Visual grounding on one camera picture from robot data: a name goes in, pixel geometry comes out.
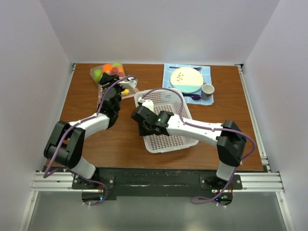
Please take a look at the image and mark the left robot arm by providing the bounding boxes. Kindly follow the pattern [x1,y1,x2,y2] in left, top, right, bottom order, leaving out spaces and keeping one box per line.
[43,73,128,189]

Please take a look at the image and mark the yellow fake lemon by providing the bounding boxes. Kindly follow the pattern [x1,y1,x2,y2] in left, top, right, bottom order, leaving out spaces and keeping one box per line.
[121,89,130,96]

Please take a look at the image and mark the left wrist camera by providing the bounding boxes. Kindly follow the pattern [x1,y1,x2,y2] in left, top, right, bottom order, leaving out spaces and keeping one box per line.
[118,77,138,90]

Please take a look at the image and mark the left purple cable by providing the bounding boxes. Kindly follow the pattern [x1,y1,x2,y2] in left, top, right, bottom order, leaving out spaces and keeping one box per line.
[43,75,137,206]

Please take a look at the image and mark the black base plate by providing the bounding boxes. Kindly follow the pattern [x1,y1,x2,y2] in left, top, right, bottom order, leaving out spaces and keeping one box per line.
[71,167,243,202]

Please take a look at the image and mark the orange fake fruit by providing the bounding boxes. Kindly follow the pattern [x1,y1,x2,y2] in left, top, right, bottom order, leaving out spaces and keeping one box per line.
[102,64,113,74]

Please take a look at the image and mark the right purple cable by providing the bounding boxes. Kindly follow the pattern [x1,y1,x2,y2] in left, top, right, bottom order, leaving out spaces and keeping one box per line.
[138,87,256,205]

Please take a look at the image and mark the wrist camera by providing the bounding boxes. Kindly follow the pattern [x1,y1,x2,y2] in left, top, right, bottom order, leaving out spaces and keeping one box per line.
[138,97,154,112]
[118,77,138,90]

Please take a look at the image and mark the aluminium frame rail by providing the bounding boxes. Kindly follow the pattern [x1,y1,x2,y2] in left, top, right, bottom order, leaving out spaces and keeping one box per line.
[30,169,80,192]

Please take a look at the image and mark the clear zip top bag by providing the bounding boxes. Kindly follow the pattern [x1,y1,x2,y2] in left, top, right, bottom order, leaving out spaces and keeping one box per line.
[90,62,139,106]

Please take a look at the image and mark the green fake apple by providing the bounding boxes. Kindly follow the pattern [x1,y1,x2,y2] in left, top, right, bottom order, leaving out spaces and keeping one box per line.
[92,69,103,83]

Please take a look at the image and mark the purple cable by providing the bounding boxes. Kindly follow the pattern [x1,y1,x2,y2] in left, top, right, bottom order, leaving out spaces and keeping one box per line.
[43,75,137,206]
[138,87,256,205]

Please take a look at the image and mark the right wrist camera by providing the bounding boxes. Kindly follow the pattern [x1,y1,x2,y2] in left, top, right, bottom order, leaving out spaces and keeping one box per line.
[138,97,154,112]

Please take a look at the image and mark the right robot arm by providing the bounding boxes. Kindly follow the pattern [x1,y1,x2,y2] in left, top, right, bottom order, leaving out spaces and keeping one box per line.
[131,105,247,189]

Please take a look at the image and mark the purple plastic spoon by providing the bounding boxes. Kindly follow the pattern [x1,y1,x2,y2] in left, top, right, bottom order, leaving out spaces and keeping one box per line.
[183,94,201,101]

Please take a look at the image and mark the purple plastic fork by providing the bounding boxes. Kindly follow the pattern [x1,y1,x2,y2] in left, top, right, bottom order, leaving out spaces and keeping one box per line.
[169,66,202,71]

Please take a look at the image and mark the white plastic basket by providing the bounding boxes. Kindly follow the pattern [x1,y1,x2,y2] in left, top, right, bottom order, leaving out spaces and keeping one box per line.
[131,88,198,154]

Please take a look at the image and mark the small white cup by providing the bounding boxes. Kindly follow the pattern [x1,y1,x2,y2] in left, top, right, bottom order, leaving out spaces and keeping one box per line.
[201,83,215,101]

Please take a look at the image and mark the cream and blue plate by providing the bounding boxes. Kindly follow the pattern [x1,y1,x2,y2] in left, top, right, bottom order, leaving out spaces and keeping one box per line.
[170,68,204,93]

